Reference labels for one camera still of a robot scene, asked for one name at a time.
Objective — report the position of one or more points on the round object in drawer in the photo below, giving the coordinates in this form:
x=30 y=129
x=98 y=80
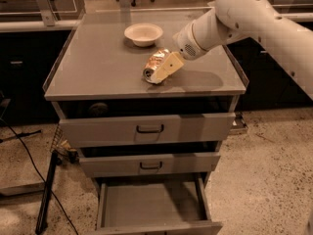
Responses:
x=98 y=110

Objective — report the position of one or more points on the crushed orange soda can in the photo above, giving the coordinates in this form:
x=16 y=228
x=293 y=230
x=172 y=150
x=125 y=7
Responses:
x=153 y=64

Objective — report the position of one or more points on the grey middle drawer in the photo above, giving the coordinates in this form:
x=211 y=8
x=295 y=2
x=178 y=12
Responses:
x=136 y=160

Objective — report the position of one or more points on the grey metal rail frame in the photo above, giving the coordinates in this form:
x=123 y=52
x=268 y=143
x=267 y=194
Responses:
x=45 y=7

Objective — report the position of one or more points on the white paper bowl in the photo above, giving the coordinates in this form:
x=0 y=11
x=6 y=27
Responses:
x=143 y=34

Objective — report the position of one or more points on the grey bottom drawer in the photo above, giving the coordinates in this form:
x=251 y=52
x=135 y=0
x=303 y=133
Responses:
x=173 y=204

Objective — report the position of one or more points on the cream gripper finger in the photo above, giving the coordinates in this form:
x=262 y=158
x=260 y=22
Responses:
x=169 y=65

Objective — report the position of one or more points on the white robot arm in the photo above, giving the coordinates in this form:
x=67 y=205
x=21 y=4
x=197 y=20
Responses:
x=288 y=43

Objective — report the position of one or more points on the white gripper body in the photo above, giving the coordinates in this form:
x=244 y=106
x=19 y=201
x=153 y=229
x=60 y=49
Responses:
x=184 y=44

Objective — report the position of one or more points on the black leaning bar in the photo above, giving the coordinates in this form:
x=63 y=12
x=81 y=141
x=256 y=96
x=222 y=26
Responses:
x=47 y=192

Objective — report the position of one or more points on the grey top drawer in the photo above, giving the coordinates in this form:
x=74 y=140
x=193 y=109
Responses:
x=148 y=121

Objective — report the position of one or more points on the grey drawer cabinet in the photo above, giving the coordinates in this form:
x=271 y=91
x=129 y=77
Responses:
x=100 y=64

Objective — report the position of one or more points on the grey drawer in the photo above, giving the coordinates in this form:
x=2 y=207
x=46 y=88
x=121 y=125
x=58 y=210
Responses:
x=148 y=121
x=173 y=204
x=136 y=160

